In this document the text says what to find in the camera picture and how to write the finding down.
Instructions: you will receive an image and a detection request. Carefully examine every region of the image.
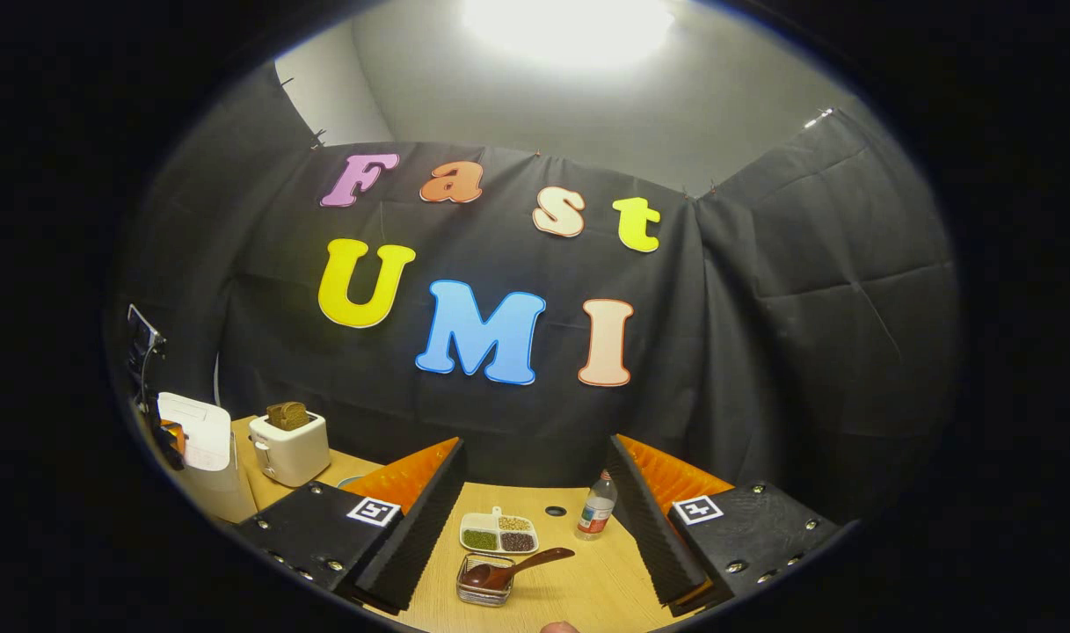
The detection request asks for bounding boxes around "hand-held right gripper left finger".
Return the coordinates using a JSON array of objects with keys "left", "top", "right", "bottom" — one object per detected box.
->
[{"left": 234, "top": 437, "right": 468, "bottom": 616}]

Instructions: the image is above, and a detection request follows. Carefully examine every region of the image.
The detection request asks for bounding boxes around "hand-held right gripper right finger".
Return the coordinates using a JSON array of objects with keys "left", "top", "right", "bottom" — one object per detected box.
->
[{"left": 607, "top": 433, "right": 852, "bottom": 616}]

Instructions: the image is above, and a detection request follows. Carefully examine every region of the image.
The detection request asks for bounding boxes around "white rice cooker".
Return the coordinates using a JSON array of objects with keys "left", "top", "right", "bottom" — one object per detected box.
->
[{"left": 156, "top": 393, "right": 258, "bottom": 524}]

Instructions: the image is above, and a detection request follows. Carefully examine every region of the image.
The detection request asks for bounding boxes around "clear glass chopstick holder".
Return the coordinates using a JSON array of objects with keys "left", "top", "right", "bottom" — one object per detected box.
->
[{"left": 456, "top": 554, "right": 516, "bottom": 608}]

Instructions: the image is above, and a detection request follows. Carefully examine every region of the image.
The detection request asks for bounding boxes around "brown wooden spoon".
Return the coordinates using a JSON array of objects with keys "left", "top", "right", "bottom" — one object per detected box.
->
[{"left": 462, "top": 548, "right": 577, "bottom": 590}]

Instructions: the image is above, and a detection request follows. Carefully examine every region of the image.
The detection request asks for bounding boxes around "clear bottle with red label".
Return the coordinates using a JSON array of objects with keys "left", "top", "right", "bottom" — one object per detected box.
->
[{"left": 577, "top": 469, "right": 617, "bottom": 541}]

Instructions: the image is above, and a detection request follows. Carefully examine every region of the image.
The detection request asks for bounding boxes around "white divided bean dish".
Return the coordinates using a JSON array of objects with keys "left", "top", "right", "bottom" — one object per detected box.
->
[{"left": 460, "top": 506, "right": 540, "bottom": 556}]

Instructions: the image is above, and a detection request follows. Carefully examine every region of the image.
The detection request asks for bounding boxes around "white toaster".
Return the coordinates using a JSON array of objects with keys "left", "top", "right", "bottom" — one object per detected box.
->
[{"left": 249, "top": 411, "right": 331, "bottom": 488}]

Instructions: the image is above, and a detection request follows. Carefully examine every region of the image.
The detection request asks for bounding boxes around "ceiling light panel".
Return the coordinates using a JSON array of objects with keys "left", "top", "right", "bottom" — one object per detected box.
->
[{"left": 460, "top": 0, "right": 676, "bottom": 69}]

